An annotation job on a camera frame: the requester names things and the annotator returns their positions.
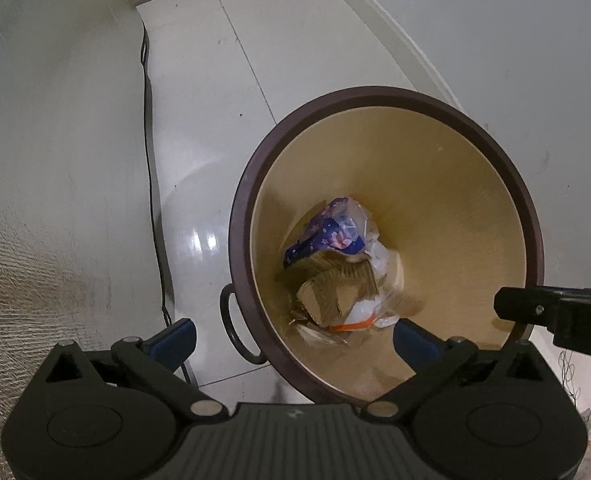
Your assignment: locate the white wrapper with orange band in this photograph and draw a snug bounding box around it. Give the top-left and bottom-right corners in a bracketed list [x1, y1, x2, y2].
[325, 300, 381, 333]

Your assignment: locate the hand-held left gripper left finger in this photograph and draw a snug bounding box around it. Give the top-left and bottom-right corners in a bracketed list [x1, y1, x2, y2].
[40, 317, 223, 418]

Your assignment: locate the blue floral wrapper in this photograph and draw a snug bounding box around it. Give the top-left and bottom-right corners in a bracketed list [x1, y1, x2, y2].
[282, 197, 367, 268]

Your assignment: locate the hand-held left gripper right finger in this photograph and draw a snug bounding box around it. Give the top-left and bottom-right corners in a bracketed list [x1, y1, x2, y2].
[363, 319, 561, 418]

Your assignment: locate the torn brown cardboard piece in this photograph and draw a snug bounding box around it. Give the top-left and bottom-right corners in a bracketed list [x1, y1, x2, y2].
[275, 255, 381, 326]

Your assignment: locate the silver foil mat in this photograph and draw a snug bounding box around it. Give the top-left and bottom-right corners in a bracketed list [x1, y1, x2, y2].
[0, 200, 166, 480]

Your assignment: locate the black cable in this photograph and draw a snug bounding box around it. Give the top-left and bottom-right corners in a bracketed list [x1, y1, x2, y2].
[139, 25, 201, 391]

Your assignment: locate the white baseboard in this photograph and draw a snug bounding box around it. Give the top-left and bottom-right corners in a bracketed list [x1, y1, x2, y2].
[308, 0, 489, 131]

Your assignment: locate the clear plastic bag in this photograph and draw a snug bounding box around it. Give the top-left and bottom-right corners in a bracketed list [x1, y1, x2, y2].
[348, 205, 406, 328]

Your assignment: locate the brown-rimmed beige trash bin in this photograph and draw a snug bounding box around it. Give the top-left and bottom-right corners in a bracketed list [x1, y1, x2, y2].
[219, 86, 546, 406]

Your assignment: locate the thin wire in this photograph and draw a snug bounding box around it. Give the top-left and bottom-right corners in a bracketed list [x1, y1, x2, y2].
[558, 347, 583, 406]

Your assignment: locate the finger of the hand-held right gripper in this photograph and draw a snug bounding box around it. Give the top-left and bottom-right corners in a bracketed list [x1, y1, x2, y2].
[494, 286, 561, 333]

